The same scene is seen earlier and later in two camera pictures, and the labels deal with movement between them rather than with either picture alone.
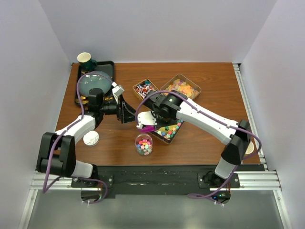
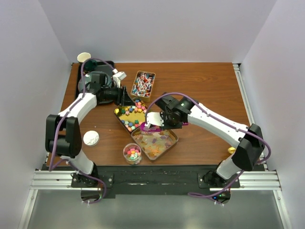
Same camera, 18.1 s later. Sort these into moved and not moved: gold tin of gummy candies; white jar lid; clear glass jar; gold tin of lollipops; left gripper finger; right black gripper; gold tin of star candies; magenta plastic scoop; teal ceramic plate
Moved: left gripper finger; gold tin of lollipops; gold tin of gummy candies; clear glass jar; gold tin of star candies
Not moved: magenta plastic scoop; right black gripper; white jar lid; teal ceramic plate
